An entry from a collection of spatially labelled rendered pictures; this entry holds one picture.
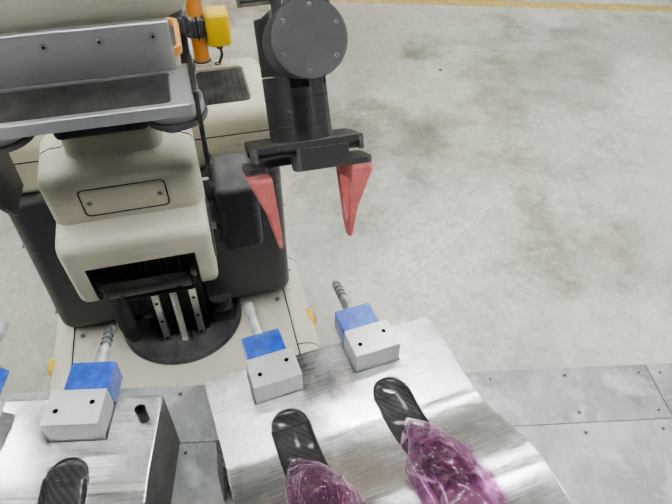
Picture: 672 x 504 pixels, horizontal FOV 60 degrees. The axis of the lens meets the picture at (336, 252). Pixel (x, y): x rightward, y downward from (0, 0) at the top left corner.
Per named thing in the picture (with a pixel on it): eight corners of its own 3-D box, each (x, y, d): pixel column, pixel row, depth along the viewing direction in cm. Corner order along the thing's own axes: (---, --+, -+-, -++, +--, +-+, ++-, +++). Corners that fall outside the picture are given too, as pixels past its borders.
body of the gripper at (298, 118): (366, 153, 52) (358, 67, 50) (253, 171, 50) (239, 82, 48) (348, 146, 58) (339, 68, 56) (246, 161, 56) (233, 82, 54)
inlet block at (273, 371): (230, 325, 70) (224, 295, 66) (270, 314, 71) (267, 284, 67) (258, 417, 61) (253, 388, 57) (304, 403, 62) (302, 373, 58)
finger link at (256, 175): (338, 247, 54) (326, 145, 51) (261, 261, 52) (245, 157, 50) (322, 229, 60) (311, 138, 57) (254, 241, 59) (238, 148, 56)
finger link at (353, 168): (381, 239, 55) (371, 138, 52) (306, 252, 53) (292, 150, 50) (361, 222, 61) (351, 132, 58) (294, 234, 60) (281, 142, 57)
